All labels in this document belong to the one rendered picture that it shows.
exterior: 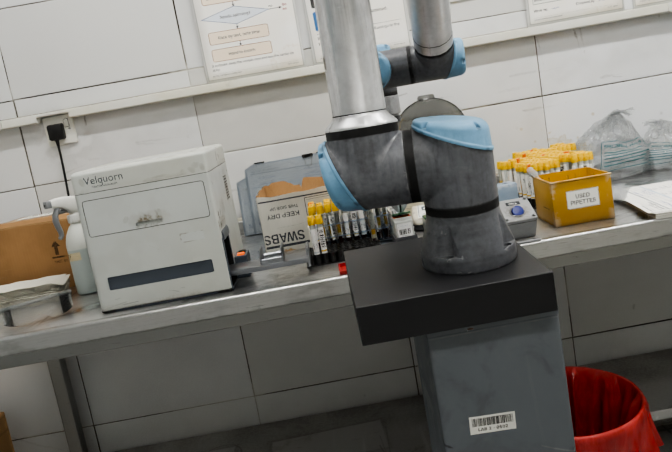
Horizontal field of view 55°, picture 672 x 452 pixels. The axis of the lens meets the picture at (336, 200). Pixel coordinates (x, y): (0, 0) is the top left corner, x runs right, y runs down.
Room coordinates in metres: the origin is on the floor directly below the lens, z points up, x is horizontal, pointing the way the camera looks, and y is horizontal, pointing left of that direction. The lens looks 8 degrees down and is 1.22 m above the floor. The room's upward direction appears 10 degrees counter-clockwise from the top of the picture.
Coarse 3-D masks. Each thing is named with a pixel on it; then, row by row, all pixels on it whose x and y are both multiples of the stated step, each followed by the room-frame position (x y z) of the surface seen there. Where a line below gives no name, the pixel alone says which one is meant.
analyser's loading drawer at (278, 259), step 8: (280, 248) 1.32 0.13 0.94; (264, 256) 1.38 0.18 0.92; (272, 256) 1.38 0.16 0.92; (280, 256) 1.32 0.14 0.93; (288, 256) 1.36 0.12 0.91; (296, 256) 1.35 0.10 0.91; (304, 256) 1.33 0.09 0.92; (232, 264) 1.38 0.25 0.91; (240, 264) 1.37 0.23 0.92; (248, 264) 1.35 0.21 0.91; (256, 264) 1.34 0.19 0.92; (264, 264) 1.32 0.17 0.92; (272, 264) 1.32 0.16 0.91; (280, 264) 1.32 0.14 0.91; (288, 264) 1.32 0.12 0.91; (296, 264) 1.32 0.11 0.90; (232, 272) 1.32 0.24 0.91; (240, 272) 1.32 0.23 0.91; (248, 272) 1.32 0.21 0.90
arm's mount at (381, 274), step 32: (352, 256) 1.12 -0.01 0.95; (384, 256) 1.09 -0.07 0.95; (416, 256) 1.06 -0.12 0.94; (352, 288) 0.96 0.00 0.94; (384, 288) 0.93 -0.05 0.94; (416, 288) 0.91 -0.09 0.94; (448, 288) 0.89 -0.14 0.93; (480, 288) 0.88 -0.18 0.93; (512, 288) 0.88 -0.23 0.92; (544, 288) 0.88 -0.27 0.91; (384, 320) 0.88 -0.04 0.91; (416, 320) 0.88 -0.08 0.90; (448, 320) 0.88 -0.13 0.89; (480, 320) 0.88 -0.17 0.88
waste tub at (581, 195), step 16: (544, 176) 1.48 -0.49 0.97; (560, 176) 1.48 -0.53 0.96; (576, 176) 1.48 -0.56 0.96; (592, 176) 1.35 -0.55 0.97; (608, 176) 1.35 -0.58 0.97; (544, 192) 1.40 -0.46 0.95; (560, 192) 1.35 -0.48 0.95; (576, 192) 1.35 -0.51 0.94; (592, 192) 1.35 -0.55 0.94; (608, 192) 1.35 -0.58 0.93; (544, 208) 1.42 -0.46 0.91; (560, 208) 1.35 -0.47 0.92; (576, 208) 1.35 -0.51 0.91; (592, 208) 1.35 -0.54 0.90; (608, 208) 1.35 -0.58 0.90; (560, 224) 1.35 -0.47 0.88
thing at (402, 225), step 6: (396, 216) 1.40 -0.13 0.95; (402, 216) 1.40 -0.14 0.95; (408, 216) 1.38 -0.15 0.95; (396, 222) 1.37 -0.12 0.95; (402, 222) 1.37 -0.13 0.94; (408, 222) 1.37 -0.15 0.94; (396, 228) 1.37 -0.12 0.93; (402, 228) 1.37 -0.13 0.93; (408, 228) 1.37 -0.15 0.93; (396, 234) 1.37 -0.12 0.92; (402, 234) 1.37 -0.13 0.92; (408, 234) 1.37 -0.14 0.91; (414, 234) 1.37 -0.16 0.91
